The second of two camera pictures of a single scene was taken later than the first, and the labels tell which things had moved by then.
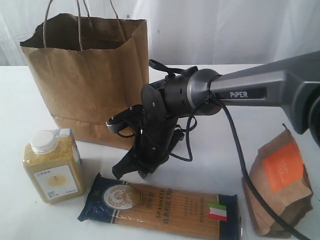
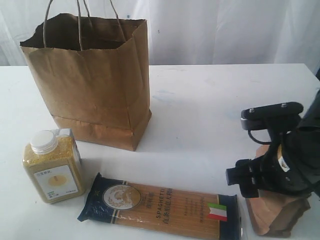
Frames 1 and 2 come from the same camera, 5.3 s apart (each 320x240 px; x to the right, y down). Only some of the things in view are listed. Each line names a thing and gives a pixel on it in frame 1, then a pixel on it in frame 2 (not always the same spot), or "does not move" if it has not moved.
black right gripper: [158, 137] to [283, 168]
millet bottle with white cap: [53, 162] does not move
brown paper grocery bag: [88, 69] does not move
